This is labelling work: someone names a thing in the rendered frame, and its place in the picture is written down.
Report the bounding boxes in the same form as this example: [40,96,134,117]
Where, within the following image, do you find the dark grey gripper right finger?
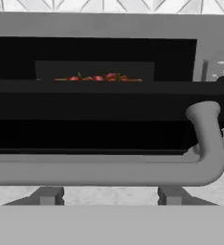
[157,185,219,207]

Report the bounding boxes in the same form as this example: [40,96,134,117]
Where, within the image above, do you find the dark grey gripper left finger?
[3,186,66,207]

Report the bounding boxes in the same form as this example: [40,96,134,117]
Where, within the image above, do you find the red kebab skewer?
[54,72,144,83]

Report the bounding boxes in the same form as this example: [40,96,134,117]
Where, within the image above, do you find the grey toaster oven door handle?
[0,100,224,188]

